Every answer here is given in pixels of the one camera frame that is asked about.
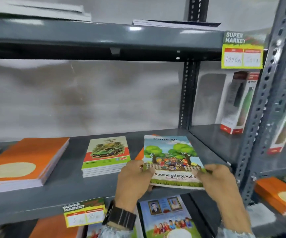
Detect person's left hand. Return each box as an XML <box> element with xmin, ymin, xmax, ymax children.
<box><xmin>115</xmin><ymin>160</ymin><xmax>156</xmax><ymax>211</ymax></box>

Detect person's right hand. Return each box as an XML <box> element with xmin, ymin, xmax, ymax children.
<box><xmin>195</xmin><ymin>163</ymin><xmax>253</xmax><ymax>233</ymax></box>

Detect tree cover notebook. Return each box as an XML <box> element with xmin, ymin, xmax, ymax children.
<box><xmin>141</xmin><ymin>135</ymin><xmax>209</xmax><ymax>190</ymax></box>

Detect person's right forearm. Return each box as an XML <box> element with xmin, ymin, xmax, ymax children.
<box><xmin>216</xmin><ymin>227</ymin><xmax>256</xmax><ymax>238</ymax></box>

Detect person's left forearm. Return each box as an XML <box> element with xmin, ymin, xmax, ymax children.
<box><xmin>98</xmin><ymin>223</ymin><xmax>138</xmax><ymax>238</ymax></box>

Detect orange notebook under tree notebook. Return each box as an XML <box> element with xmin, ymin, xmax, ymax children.
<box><xmin>134</xmin><ymin>134</ymin><xmax>159</xmax><ymax>162</ymax></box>

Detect stack of car cover notebooks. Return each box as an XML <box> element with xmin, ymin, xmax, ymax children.
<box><xmin>81</xmin><ymin>136</ymin><xmax>131</xmax><ymax>178</ymax></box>

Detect portrait cover notebook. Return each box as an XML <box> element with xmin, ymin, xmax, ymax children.
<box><xmin>137</xmin><ymin>195</ymin><xmax>203</xmax><ymax>238</ymax></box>

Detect black wristwatch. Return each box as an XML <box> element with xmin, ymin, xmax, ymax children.
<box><xmin>102</xmin><ymin>200</ymin><xmax>137</xmax><ymax>231</ymax></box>

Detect white plastic packet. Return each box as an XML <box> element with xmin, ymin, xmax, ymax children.
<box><xmin>247</xmin><ymin>203</ymin><xmax>277</xmax><ymax>228</ymax></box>

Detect green yellow price tag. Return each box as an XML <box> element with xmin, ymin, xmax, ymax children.
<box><xmin>63</xmin><ymin>197</ymin><xmax>107</xmax><ymax>228</ymax></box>
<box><xmin>221</xmin><ymin>31</ymin><xmax>265</xmax><ymax>70</ymax></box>

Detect orange notebooks with cream oval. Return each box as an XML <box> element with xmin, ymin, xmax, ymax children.
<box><xmin>254</xmin><ymin>177</ymin><xmax>286</xmax><ymax>216</ymax></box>

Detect children cover notebook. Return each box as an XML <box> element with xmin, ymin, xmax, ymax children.
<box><xmin>85</xmin><ymin>221</ymin><xmax>104</xmax><ymax>238</ymax></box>

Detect grey perforated neighbouring rack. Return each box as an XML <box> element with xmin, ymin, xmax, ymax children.
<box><xmin>236</xmin><ymin>0</ymin><xmax>286</xmax><ymax>238</ymax></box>

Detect plain orange notebook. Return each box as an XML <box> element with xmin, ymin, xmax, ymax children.
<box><xmin>28</xmin><ymin>214</ymin><xmax>84</xmax><ymax>238</ymax></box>

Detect thick stack of orange notebooks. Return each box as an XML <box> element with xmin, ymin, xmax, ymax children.
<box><xmin>0</xmin><ymin>137</ymin><xmax>70</xmax><ymax>195</ymax></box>

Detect grey metal shelf rack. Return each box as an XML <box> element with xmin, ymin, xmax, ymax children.
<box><xmin>0</xmin><ymin>0</ymin><xmax>235</xmax><ymax>238</ymax></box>

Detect thin stack of white papers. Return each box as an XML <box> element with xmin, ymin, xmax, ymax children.
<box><xmin>132</xmin><ymin>19</ymin><xmax>222</xmax><ymax>31</ymax></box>

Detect large stack of white papers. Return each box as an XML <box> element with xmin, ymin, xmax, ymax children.
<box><xmin>0</xmin><ymin>0</ymin><xmax>92</xmax><ymax>22</ymax></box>

